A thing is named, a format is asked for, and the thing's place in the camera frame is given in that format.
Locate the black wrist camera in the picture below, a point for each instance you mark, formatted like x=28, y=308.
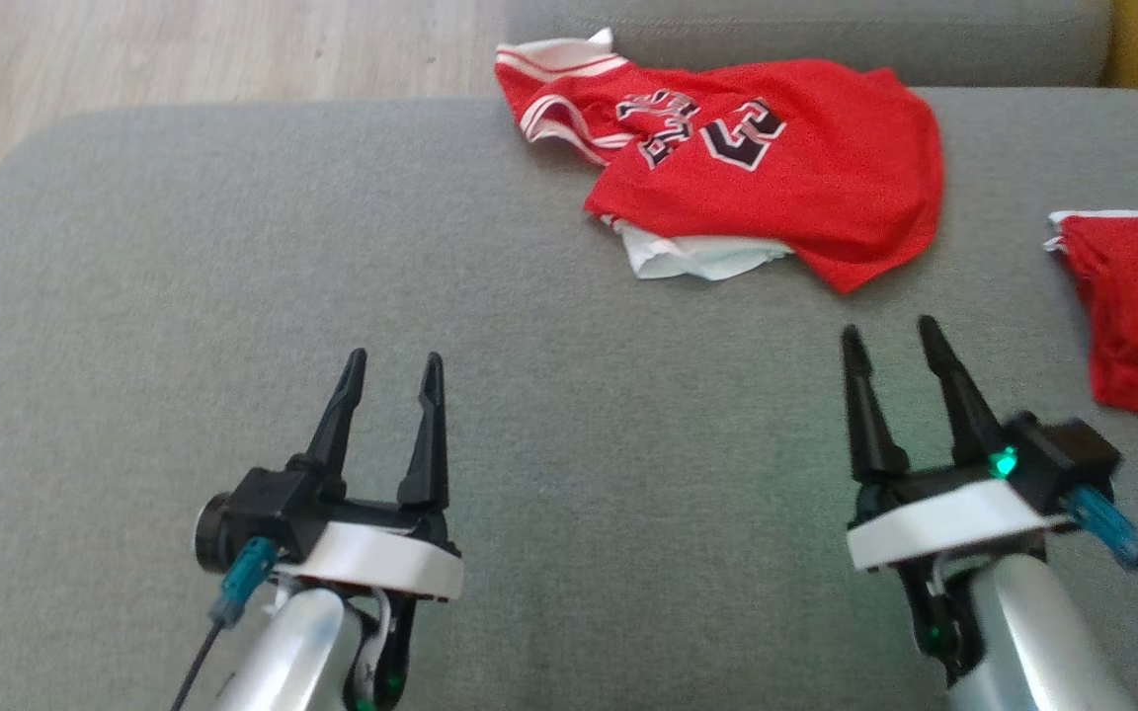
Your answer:
x=263, y=509
x=1068, y=454

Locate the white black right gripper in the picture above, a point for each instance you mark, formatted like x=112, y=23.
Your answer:
x=944, y=523

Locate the grey sofa seat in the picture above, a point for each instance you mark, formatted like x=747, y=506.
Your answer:
x=806, y=39

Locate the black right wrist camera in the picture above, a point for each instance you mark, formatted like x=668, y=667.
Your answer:
x=1068, y=454

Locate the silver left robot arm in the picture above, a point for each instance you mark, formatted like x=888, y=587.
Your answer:
x=283, y=652

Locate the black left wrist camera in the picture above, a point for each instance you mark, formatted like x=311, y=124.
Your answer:
x=263, y=509

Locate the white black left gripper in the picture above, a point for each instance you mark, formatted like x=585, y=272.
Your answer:
x=381, y=563

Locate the grey fabric sofa ottoman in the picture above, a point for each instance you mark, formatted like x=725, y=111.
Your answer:
x=579, y=395

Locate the red white basketball jersey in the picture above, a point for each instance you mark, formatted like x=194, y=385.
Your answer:
x=826, y=188

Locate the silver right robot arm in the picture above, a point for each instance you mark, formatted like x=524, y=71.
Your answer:
x=1033, y=642

